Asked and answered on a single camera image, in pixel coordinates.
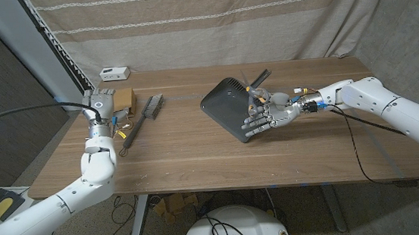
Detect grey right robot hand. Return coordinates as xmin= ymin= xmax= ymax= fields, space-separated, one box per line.
xmin=237 ymin=88 xmax=326 ymax=139

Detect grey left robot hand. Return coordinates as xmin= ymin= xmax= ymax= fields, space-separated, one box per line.
xmin=80 ymin=86 xmax=120 ymax=139

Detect brown paper bag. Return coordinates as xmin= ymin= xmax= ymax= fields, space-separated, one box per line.
xmin=111 ymin=86 xmax=139 ymax=121

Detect orange grey handled scissors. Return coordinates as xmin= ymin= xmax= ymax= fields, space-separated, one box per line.
xmin=240 ymin=67 xmax=273 ymax=118

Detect black hand brush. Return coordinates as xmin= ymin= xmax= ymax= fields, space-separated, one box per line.
xmin=114 ymin=93 xmax=169 ymax=158

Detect white power strip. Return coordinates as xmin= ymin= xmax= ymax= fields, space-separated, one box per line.
xmin=98 ymin=65 xmax=132 ymax=83

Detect black plastic dustpan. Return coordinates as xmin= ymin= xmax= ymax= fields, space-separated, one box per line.
xmin=197 ymin=69 xmax=279 ymax=148

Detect black strip with white trim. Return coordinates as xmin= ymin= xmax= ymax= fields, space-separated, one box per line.
xmin=18 ymin=0 xmax=97 ymax=106

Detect grey table leg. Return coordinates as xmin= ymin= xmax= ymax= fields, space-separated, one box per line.
xmin=320 ymin=183 xmax=349 ymax=234

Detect beige striped curtain backdrop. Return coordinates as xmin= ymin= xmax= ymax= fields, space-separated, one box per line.
xmin=26 ymin=0 xmax=405 ymax=85

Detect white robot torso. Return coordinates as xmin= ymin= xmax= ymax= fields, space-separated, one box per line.
xmin=179 ymin=200 xmax=292 ymax=235

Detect white table leg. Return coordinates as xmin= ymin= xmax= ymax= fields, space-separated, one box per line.
xmin=127 ymin=193 xmax=153 ymax=235

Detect brown cardboard scraps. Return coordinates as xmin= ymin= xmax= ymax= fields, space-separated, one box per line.
xmin=151 ymin=192 xmax=201 ymax=226

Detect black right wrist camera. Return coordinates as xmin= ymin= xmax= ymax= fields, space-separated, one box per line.
xmin=301 ymin=99 xmax=326 ymax=114

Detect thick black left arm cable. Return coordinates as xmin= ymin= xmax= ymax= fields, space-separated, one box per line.
xmin=0 ymin=99 xmax=104 ymax=132

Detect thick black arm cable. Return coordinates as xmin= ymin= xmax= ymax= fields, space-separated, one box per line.
xmin=330 ymin=102 xmax=406 ymax=143
xmin=0 ymin=99 xmax=104 ymax=132

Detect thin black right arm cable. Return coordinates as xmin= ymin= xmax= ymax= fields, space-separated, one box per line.
xmin=326 ymin=96 xmax=419 ymax=190

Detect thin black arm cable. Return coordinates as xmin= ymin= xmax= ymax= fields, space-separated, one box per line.
xmin=326 ymin=96 xmax=419 ymax=190
xmin=100 ymin=194 xmax=141 ymax=235

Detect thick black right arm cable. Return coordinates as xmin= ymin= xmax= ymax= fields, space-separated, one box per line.
xmin=330 ymin=102 xmax=406 ymax=143

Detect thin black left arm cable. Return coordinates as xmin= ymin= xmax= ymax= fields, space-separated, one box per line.
xmin=100 ymin=194 xmax=141 ymax=235

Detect black torso cables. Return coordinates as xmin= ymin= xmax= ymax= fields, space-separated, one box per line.
xmin=200 ymin=211 xmax=251 ymax=235

